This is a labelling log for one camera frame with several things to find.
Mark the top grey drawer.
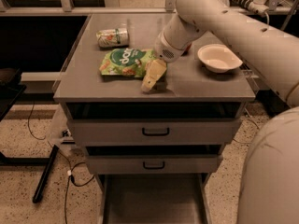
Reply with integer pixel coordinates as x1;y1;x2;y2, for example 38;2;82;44
64;102;243;147

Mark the white power strip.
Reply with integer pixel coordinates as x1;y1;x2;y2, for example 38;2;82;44
225;0;270;18

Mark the black table leg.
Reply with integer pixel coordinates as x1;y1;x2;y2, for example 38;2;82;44
32;145;59;203

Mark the red apple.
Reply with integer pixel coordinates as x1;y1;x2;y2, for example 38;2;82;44
183;43;192;53

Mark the white bowl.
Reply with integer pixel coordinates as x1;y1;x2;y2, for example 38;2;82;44
197;44;243;74

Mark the green rice chip bag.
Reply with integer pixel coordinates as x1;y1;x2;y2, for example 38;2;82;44
99;48;156;78

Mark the bottom grey drawer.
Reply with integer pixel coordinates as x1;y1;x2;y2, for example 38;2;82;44
98;174;212;224

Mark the black floor cable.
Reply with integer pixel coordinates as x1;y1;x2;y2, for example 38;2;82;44
27;103;95;224

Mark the green white drink can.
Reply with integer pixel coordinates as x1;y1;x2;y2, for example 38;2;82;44
96;28;129;49

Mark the grey drawer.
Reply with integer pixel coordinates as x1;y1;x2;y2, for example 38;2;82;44
98;174;212;224
64;102;243;147
86;146;222;175

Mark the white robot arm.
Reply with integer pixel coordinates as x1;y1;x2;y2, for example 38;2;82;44
154;0;299;224

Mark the grey drawer cabinet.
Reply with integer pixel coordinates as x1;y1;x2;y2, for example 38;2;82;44
52;12;257;224

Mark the black side table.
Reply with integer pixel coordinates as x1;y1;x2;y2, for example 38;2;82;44
0;68;26;120

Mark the middle grey drawer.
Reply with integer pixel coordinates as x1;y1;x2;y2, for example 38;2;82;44
86;146;222;175

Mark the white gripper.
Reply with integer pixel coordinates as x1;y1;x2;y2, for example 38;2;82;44
141;32;183;92

